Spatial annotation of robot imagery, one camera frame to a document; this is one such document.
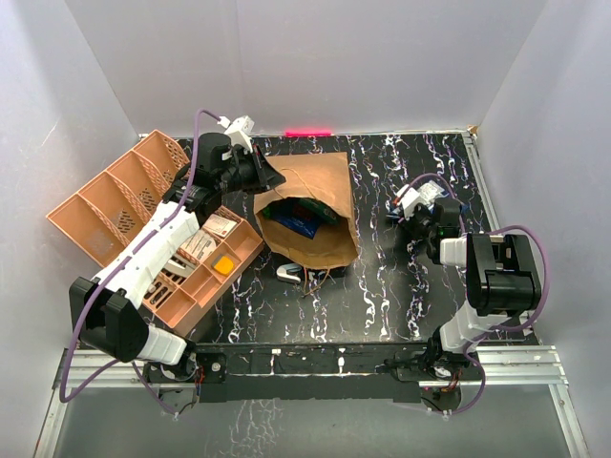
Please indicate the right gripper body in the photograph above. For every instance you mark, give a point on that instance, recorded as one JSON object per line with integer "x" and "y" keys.
{"x": 420, "y": 222}

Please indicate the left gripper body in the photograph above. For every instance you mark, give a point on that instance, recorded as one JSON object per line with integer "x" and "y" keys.
{"x": 240, "y": 175}

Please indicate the blue white snack packet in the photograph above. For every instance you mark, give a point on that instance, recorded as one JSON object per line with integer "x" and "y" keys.
{"x": 430, "y": 191}

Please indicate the dark blue snack bag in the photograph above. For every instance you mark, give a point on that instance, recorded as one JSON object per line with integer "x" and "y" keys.
{"x": 294, "y": 217}

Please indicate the brown paper bag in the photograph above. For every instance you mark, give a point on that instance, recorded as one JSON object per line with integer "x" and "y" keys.
{"x": 325, "y": 177}

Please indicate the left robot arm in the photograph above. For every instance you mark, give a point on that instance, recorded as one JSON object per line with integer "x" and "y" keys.
{"x": 105, "y": 308}

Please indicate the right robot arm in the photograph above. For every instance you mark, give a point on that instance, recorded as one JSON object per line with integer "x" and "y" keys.
{"x": 502, "y": 282}

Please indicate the red green snack bag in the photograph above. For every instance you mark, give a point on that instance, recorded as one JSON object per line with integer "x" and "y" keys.
{"x": 320, "y": 209}

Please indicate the pink tape strip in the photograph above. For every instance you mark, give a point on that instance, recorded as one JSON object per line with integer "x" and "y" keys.
{"x": 307, "y": 132}

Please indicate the card packs in organizer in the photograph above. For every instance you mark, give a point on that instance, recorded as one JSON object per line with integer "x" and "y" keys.
{"x": 200, "y": 246}

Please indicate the yellow sticky note pad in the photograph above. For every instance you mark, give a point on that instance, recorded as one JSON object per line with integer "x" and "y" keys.
{"x": 223, "y": 265}

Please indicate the orange desk organizer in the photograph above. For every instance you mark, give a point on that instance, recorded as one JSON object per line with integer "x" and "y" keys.
{"x": 105, "y": 215}

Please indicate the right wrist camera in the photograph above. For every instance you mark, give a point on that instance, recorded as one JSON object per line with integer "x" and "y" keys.
{"x": 409, "y": 199}

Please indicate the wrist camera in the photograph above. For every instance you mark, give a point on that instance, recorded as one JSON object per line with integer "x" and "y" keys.
{"x": 239, "y": 131}
{"x": 409, "y": 199}

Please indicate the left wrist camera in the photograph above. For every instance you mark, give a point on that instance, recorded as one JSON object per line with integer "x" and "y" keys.
{"x": 239, "y": 131}

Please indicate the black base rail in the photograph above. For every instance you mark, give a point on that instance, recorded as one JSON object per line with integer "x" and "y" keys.
{"x": 229, "y": 372}

